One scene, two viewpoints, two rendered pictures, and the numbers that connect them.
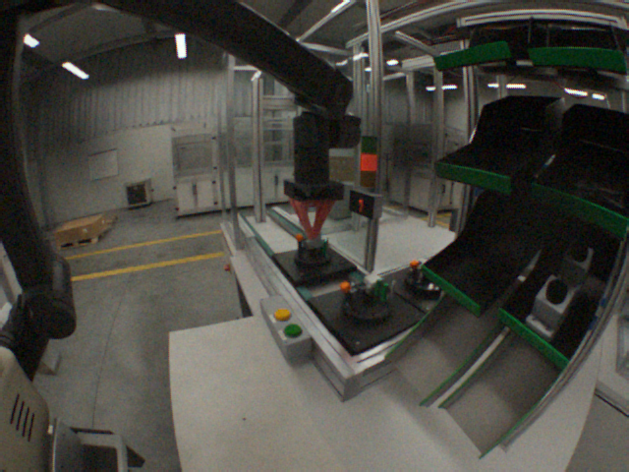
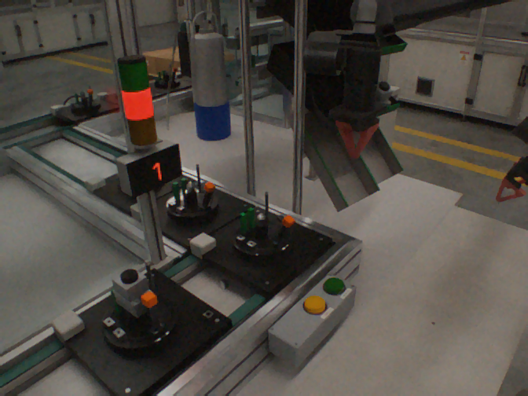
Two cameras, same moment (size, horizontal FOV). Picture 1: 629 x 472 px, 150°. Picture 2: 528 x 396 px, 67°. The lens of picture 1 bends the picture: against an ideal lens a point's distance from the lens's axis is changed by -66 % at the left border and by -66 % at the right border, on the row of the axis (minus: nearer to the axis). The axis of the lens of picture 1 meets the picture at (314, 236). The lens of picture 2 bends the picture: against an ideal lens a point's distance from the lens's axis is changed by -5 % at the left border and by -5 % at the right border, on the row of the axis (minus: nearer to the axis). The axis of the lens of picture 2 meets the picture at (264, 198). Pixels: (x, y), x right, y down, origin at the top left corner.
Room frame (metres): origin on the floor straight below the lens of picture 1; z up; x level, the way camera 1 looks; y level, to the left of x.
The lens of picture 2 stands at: (0.84, 0.60, 1.56)
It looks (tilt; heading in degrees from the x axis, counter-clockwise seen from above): 30 degrees down; 248
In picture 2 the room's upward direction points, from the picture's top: 1 degrees counter-clockwise
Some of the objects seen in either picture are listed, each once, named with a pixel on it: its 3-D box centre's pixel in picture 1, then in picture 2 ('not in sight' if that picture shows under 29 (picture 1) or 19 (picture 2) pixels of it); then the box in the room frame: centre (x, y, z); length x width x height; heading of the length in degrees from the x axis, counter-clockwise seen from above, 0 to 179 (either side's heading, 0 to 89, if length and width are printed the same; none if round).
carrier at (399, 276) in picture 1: (427, 272); (191, 195); (0.65, -0.36, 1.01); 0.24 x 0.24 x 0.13; 27
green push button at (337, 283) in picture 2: (293, 331); (334, 287); (0.46, 0.05, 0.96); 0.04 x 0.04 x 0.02
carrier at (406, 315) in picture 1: (369, 295); (261, 228); (0.54, -0.14, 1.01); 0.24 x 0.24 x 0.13; 27
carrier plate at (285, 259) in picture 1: (313, 262); (142, 328); (0.85, 0.01, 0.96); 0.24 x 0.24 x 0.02; 27
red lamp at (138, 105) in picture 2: (369, 162); (137, 102); (0.77, -0.17, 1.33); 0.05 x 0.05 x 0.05
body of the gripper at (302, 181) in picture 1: (312, 169); (360, 97); (0.41, 0.00, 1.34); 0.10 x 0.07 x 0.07; 27
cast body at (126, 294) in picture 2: (314, 236); (129, 287); (0.85, 0.00, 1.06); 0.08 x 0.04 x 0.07; 119
